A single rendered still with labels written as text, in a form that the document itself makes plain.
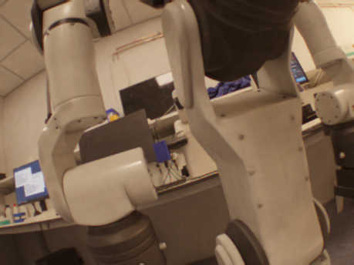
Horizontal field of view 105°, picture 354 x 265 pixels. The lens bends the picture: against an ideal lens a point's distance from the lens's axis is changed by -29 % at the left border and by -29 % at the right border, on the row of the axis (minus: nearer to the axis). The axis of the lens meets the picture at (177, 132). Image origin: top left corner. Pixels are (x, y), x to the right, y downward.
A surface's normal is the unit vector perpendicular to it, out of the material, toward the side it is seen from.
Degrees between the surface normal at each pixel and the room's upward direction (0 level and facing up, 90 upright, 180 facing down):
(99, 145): 86
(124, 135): 86
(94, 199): 101
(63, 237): 90
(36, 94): 90
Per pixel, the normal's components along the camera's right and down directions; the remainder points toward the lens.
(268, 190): 0.13, -0.10
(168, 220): -0.10, -0.20
